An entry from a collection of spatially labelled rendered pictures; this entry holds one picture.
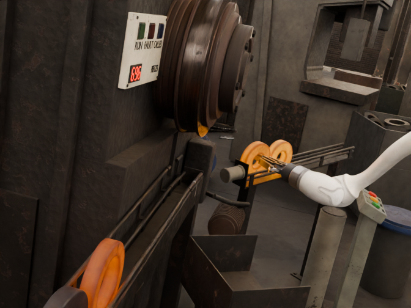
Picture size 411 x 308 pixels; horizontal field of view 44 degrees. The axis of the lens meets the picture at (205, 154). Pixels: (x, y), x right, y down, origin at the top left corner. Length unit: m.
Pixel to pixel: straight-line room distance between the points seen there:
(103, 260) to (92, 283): 0.05
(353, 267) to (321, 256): 0.17
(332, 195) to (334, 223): 0.47
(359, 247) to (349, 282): 0.18
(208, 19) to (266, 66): 2.91
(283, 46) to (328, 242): 2.31
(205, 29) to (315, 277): 1.40
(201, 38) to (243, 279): 0.67
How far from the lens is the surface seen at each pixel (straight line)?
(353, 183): 2.05
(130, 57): 1.25
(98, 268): 1.05
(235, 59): 1.53
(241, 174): 2.08
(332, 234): 2.39
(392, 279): 2.95
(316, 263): 2.45
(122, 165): 1.30
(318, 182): 1.93
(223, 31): 1.53
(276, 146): 2.22
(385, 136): 3.66
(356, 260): 2.50
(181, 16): 1.54
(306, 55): 4.31
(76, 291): 0.97
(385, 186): 3.78
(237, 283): 1.41
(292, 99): 4.35
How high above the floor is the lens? 1.28
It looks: 15 degrees down
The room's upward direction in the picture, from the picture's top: 11 degrees clockwise
